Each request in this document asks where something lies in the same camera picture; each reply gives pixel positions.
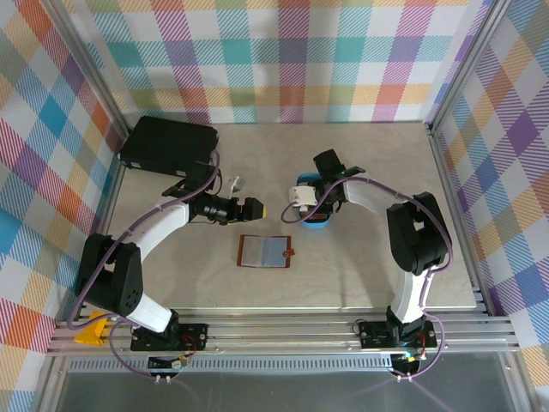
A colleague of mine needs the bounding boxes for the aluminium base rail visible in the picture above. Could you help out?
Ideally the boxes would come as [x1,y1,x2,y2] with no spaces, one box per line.
[45,315,522,358]

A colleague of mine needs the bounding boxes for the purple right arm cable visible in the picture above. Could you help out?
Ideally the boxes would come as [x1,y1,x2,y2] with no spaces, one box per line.
[280,176,455,381]

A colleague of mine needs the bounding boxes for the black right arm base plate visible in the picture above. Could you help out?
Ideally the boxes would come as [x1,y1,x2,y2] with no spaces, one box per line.
[359,320,439,349]

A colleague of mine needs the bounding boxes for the yellow plastic clamp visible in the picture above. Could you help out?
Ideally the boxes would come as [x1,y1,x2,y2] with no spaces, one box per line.
[73,312,106,346]

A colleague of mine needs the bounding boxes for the aluminium side rail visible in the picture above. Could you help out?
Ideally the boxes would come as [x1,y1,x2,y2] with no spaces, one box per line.
[72,128,130,321]
[426,124,491,317]

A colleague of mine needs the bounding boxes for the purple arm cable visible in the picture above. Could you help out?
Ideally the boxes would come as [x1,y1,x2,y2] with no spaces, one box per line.
[280,176,455,381]
[67,149,222,381]

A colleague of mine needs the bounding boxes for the brown leather card holder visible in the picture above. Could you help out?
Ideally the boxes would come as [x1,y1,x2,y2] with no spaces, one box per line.
[238,234,298,270]

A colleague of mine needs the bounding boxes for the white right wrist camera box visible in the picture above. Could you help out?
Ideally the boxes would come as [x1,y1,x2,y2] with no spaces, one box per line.
[287,185,319,207]

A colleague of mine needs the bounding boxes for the black zip case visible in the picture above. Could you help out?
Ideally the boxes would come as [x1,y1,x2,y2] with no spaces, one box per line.
[118,115,220,180]

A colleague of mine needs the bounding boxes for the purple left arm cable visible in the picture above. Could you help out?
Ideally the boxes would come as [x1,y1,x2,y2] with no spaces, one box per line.
[67,149,222,381]

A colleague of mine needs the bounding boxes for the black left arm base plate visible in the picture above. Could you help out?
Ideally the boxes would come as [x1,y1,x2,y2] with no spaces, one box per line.
[130,323,210,351]

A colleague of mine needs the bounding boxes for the aluminium corner post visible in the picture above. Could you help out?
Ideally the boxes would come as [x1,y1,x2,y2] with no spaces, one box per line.
[51,0,132,136]
[424,0,511,136]

